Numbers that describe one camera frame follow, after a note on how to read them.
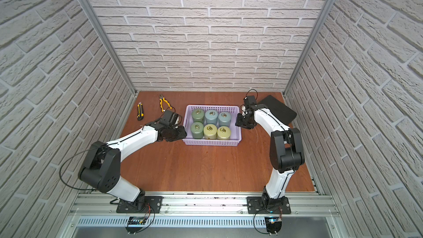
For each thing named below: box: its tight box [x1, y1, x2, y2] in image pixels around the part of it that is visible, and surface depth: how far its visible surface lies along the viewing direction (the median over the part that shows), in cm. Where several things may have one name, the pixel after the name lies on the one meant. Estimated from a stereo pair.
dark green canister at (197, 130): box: [190, 121, 204, 140], surface depth 93 cm
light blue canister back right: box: [218, 111, 232, 128], surface depth 97 cm
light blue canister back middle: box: [204, 109, 219, 126], surface depth 99 cm
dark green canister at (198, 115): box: [191, 107, 205, 124], surface depth 99 cm
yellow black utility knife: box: [136, 101, 145, 121], surface depth 109 cm
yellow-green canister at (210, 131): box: [203, 123, 218, 140], surface depth 91 cm
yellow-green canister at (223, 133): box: [216, 125, 232, 141], surface depth 91 cm
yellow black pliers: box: [159, 94, 173, 113], surface depth 115 cm
